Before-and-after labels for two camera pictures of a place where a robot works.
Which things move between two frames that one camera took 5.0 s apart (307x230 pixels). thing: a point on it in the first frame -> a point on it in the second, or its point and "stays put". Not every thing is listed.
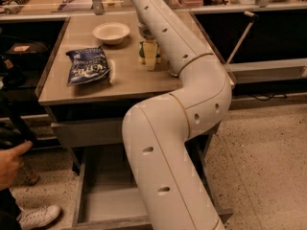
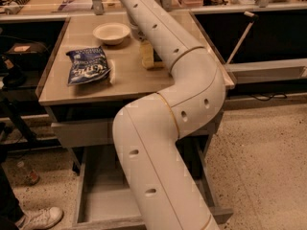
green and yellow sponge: [142, 58] -> [157, 61]
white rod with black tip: [247, 28] stays put
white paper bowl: [111, 33] stays put
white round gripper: [145, 33] -> [136, 32]
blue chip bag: [87, 65] stays put
